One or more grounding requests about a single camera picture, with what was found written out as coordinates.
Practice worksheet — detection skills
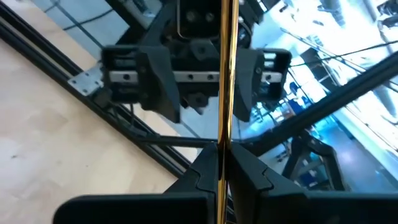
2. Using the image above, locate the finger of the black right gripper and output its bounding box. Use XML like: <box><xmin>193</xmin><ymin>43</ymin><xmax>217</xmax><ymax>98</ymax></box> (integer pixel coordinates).
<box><xmin>233</xmin><ymin>48</ymin><xmax>266</xmax><ymax>123</ymax></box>
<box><xmin>136</xmin><ymin>45</ymin><xmax>182</xmax><ymax>124</ymax></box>

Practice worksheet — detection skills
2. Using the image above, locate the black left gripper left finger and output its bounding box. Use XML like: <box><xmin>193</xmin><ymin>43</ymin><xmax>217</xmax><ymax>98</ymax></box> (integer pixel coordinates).
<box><xmin>52</xmin><ymin>142</ymin><xmax>220</xmax><ymax>224</ymax></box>

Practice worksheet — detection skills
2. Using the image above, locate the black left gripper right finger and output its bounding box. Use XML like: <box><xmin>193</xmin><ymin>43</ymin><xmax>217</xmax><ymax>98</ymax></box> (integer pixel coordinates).
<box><xmin>228</xmin><ymin>142</ymin><xmax>398</xmax><ymax>224</ymax></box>

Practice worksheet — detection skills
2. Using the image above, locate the tall gold candlestick holder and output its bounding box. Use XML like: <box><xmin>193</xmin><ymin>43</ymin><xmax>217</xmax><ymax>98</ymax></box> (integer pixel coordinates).
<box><xmin>216</xmin><ymin>0</ymin><xmax>240</xmax><ymax>224</ymax></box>

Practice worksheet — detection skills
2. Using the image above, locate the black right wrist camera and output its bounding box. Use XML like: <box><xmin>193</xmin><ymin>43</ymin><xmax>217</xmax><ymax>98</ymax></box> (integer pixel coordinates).
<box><xmin>177</xmin><ymin>0</ymin><xmax>222</xmax><ymax>40</ymax></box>

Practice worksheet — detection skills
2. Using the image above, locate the silver frame bracket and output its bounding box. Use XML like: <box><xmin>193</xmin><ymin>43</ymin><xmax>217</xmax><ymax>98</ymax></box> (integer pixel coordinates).
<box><xmin>67</xmin><ymin>63</ymin><xmax>105</xmax><ymax>96</ymax></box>

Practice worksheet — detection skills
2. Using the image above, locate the black aluminium table frame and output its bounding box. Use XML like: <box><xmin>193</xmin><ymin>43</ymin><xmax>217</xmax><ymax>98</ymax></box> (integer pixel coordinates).
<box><xmin>0</xmin><ymin>0</ymin><xmax>398</xmax><ymax>191</ymax></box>

